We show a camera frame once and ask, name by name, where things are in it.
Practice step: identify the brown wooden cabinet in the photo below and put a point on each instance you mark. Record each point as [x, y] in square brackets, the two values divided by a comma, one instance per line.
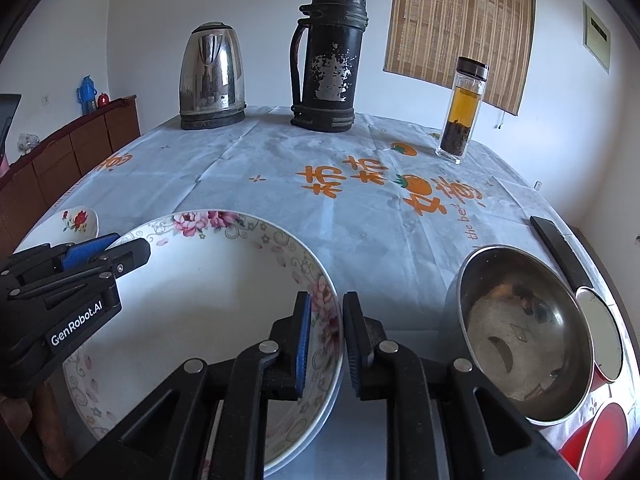
[55, 160]

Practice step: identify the blue water bottle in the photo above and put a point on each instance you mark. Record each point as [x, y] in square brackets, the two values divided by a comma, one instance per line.
[86, 96]

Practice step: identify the red plastic bowl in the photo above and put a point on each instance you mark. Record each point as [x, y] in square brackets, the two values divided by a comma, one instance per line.
[607, 427]

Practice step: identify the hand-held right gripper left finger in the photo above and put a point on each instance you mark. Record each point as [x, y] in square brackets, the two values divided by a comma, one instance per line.
[302, 345]

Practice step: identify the worn black thermos flask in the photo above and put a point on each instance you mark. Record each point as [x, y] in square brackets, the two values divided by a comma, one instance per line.
[330, 60]

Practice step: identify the stainless steel bowl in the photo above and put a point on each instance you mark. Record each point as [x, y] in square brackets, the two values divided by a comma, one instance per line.
[515, 340]

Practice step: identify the green framed wall panel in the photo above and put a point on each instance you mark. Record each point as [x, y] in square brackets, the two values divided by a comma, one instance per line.
[597, 35]

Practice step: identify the black smartphone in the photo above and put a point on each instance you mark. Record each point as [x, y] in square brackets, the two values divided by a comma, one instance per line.
[560, 252]

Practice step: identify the bamboo window blind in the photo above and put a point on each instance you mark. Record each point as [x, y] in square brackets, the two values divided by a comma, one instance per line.
[460, 25]

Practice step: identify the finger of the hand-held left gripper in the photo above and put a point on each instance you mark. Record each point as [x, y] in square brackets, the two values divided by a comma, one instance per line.
[87, 252]
[130, 256]

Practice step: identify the large floral white bowl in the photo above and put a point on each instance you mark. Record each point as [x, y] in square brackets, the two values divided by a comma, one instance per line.
[200, 290]

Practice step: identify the crumpled clear plastic bag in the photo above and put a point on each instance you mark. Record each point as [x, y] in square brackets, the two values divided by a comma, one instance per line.
[27, 142]

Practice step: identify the small floral ceramic bowl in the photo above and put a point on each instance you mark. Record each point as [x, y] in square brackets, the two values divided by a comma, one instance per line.
[70, 222]

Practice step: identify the glass tea bottle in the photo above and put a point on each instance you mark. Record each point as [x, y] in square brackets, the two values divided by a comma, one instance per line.
[460, 110]

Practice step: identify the stainless steel electric kettle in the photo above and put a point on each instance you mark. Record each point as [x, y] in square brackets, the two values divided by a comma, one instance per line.
[212, 75]

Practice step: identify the small red ornament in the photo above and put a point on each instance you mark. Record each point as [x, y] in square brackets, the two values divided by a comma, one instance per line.
[103, 100]

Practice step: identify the person's left forearm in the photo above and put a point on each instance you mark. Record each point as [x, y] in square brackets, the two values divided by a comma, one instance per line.
[37, 415]

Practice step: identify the dark flat screen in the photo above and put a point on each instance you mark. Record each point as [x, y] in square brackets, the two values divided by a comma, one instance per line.
[7, 120]

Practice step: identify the white enamel bowl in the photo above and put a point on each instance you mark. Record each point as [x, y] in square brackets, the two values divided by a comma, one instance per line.
[600, 330]

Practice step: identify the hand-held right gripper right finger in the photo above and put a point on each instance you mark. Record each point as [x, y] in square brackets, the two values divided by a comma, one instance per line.
[352, 355]

